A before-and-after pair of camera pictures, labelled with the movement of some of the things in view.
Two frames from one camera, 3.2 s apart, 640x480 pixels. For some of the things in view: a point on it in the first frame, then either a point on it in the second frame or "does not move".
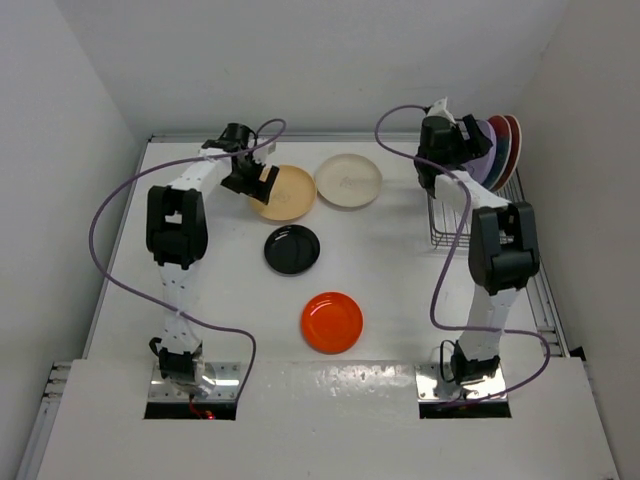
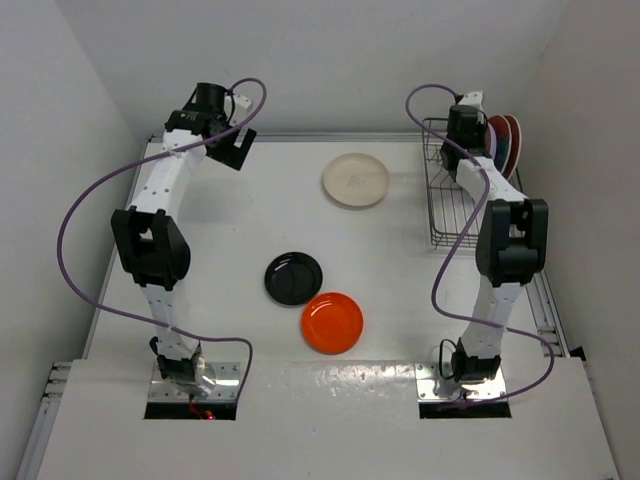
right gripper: [473, 147] -> [482, 129]
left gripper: [250, 188] -> [231, 156]
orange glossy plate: [332, 323] does not move
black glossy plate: [292, 249] -> [293, 278]
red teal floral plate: [503, 152] does not move
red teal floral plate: [515, 152] does not move
